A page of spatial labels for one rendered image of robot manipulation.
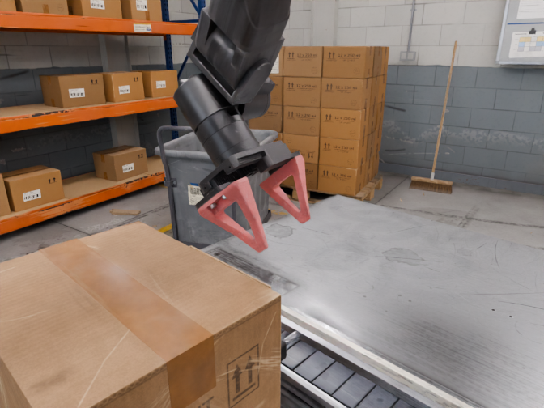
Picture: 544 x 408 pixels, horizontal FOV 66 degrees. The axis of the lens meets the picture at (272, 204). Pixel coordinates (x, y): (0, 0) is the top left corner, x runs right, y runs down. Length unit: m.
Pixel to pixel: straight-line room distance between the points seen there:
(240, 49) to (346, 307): 0.68
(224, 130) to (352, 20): 4.77
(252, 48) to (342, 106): 3.23
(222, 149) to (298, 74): 3.32
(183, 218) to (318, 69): 1.75
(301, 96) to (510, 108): 2.14
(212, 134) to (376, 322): 0.60
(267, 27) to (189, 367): 0.32
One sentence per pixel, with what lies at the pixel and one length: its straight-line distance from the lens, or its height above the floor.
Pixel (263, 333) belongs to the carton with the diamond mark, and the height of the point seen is 1.08.
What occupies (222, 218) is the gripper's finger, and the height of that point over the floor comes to 1.20.
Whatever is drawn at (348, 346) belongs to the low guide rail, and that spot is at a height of 0.91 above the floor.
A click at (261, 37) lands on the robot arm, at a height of 1.38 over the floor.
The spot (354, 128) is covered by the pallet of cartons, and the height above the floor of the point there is 0.74.
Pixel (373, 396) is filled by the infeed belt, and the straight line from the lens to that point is 0.70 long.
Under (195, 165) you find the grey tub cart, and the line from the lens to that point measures 2.56.
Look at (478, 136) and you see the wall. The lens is 4.88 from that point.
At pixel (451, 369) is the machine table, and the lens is 0.86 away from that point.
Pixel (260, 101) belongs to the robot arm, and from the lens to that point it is 0.55.
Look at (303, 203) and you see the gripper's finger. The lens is 0.51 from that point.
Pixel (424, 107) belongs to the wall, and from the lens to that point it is 4.94.
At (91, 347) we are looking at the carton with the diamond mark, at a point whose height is 1.12.
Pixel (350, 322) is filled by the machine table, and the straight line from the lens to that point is 0.92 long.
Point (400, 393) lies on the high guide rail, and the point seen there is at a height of 0.96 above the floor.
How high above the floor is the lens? 1.37
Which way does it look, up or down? 20 degrees down
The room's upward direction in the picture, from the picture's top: straight up
